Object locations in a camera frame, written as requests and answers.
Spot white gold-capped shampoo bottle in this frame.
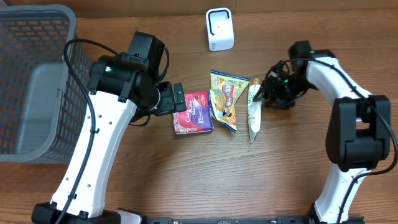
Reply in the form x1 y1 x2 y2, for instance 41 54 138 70
248 78 262 143

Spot red purple sanitary pad pack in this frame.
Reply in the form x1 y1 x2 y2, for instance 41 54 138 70
173 91 213 134

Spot yellow snack bag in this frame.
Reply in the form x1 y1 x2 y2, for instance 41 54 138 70
210 70 250 133

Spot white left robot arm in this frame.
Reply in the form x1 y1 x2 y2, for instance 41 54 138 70
31 32 186 224

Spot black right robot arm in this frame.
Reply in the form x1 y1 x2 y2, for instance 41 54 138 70
248 40 397 223

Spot white barcode scanner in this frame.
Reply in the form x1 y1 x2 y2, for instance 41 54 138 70
205 7 234 52

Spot dark grey plastic basket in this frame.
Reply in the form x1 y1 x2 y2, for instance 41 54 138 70
1 5 91 164

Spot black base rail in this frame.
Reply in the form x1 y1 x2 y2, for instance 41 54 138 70
116 207 366 224

